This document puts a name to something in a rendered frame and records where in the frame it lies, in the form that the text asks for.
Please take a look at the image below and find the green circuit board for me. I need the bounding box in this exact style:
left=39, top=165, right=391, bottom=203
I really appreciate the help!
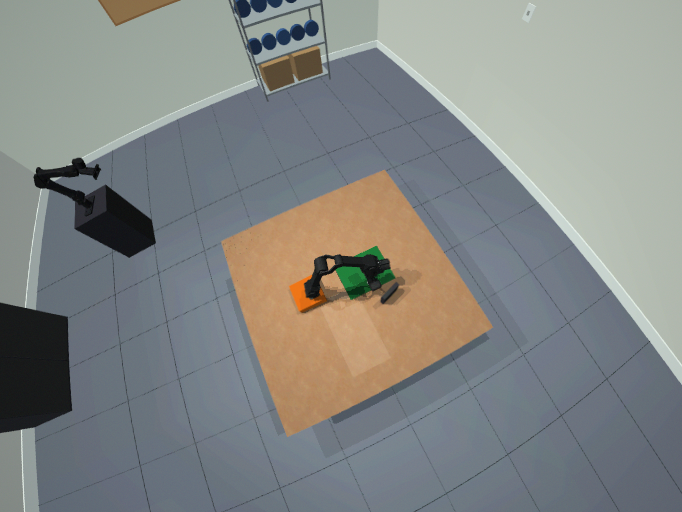
left=336, top=246, right=396, bottom=300

